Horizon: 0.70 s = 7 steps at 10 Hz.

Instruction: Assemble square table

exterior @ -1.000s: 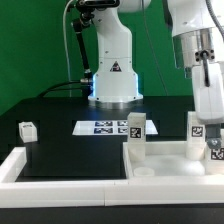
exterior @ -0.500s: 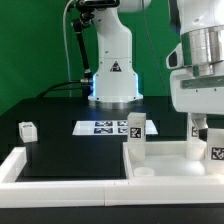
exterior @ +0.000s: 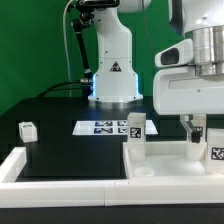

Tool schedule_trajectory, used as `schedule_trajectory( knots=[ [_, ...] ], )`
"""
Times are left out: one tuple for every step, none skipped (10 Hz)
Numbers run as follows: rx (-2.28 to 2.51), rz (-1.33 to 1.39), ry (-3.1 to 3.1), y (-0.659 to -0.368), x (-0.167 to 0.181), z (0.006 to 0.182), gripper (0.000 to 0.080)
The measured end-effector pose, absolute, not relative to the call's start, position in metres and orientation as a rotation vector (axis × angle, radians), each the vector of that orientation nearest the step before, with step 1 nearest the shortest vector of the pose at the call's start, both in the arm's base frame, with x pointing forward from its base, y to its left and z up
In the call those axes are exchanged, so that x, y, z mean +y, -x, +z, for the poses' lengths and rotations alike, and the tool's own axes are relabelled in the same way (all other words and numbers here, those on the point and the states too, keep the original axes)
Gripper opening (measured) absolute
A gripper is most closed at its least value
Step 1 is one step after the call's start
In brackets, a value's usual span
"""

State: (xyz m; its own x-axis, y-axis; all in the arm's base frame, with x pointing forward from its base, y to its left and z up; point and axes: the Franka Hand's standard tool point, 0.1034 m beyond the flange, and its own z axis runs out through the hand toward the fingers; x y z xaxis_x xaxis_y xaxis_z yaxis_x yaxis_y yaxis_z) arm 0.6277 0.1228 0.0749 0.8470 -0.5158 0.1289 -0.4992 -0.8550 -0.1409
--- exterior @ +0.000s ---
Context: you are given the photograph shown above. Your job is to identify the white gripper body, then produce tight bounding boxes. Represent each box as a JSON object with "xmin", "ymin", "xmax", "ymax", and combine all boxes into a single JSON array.
[{"xmin": 153, "ymin": 39, "xmax": 224, "ymax": 115}]

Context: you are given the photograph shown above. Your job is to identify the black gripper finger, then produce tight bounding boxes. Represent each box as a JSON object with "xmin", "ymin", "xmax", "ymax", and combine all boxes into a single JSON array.
[{"xmin": 180, "ymin": 115, "xmax": 203, "ymax": 144}]

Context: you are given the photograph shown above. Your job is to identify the white square tabletop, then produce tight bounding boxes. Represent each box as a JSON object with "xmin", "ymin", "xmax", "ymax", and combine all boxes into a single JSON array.
[{"xmin": 122, "ymin": 140, "xmax": 224, "ymax": 182}]

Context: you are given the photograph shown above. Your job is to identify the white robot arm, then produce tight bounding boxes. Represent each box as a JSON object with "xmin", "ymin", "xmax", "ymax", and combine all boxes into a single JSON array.
[{"xmin": 89, "ymin": 0, "xmax": 224, "ymax": 143}]

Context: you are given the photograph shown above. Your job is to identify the white sheet with AprilTags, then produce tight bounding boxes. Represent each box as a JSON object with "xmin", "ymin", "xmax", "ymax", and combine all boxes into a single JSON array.
[{"xmin": 71, "ymin": 119, "xmax": 159, "ymax": 136}]

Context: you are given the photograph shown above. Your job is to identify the white U-shaped obstacle fence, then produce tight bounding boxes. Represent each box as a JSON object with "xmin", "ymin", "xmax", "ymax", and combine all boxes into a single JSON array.
[{"xmin": 0, "ymin": 147, "xmax": 224, "ymax": 208}]

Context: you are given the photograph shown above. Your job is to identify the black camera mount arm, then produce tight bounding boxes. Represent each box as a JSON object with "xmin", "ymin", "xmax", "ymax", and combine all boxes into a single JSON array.
[{"xmin": 70, "ymin": 0, "xmax": 120, "ymax": 84}]

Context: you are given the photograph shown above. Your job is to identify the white cable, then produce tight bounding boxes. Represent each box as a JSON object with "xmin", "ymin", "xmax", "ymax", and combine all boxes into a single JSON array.
[{"xmin": 62, "ymin": 0, "xmax": 76, "ymax": 82}]

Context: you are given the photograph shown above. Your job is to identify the black cable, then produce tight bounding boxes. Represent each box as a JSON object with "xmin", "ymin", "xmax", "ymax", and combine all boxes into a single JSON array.
[{"xmin": 36, "ymin": 78, "xmax": 93, "ymax": 98}]

